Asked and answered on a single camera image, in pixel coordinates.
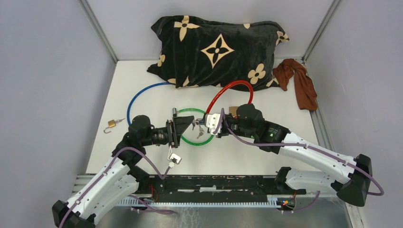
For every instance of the green cable lock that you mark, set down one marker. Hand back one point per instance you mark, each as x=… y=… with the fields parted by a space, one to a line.
x=189 y=136

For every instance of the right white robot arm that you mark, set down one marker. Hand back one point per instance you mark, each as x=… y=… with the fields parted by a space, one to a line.
x=346 y=176

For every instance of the small brass padlock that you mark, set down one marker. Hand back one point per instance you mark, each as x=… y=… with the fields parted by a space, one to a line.
x=112 y=124

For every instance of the black floral pillow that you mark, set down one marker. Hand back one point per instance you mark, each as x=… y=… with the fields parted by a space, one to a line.
x=197 y=52

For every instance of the brown cloth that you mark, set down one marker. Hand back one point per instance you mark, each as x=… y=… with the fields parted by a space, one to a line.
x=306 y=95

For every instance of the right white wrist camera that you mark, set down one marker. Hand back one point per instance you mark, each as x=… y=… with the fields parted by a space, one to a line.
x=213 y=122

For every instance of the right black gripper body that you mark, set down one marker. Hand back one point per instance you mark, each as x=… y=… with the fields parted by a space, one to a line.
x=230 y=121

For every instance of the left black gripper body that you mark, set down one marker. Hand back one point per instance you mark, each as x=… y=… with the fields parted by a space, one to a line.
x=169 y=125

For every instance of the red cable lock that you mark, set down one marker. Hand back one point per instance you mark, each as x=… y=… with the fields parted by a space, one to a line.
x=212 y=99

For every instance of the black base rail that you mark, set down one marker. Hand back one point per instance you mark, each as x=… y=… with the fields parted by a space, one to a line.
x=254 y=191

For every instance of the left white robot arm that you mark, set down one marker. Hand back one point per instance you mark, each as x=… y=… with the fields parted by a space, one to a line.
x=121 y=176

